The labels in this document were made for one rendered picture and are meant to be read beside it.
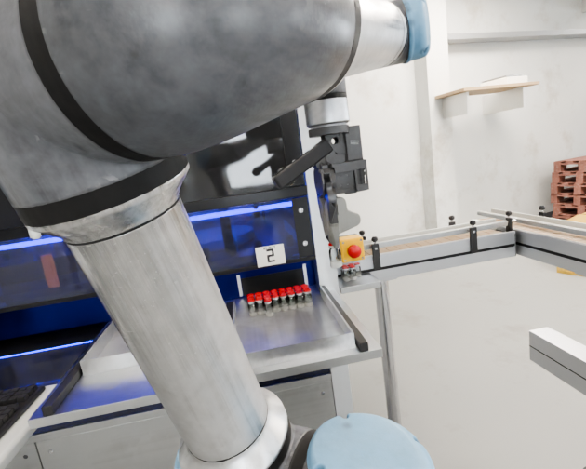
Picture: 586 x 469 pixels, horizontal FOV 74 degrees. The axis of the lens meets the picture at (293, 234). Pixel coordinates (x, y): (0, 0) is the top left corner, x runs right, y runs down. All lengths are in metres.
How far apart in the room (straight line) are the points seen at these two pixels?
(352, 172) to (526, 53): 5.60
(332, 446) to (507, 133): 5.60
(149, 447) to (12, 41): 1.31
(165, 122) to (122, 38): 0.04
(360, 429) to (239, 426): 0.12
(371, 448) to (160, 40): 0.37
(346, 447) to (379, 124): 4.35
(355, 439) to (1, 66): 0.39
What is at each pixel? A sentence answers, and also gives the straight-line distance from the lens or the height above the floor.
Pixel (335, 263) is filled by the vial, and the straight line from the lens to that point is 0.72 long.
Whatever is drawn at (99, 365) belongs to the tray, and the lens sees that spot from 1.02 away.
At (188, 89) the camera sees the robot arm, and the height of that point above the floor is 1.33.
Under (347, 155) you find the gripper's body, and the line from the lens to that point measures 0.69.
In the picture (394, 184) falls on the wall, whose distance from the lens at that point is 4.73.
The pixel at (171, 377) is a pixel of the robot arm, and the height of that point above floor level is 1.14.
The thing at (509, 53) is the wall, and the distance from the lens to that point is 6.00.
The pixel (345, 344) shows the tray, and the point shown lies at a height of 0.89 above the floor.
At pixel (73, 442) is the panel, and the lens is 1.47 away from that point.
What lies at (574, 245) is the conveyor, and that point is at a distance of 1.43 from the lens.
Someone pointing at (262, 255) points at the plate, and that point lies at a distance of 1.15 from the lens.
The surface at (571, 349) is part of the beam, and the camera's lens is 1.63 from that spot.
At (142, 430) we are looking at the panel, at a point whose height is 0.54.
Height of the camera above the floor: 1.29
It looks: 11 degrees down
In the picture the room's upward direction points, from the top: 8 degrees counter-clockwise
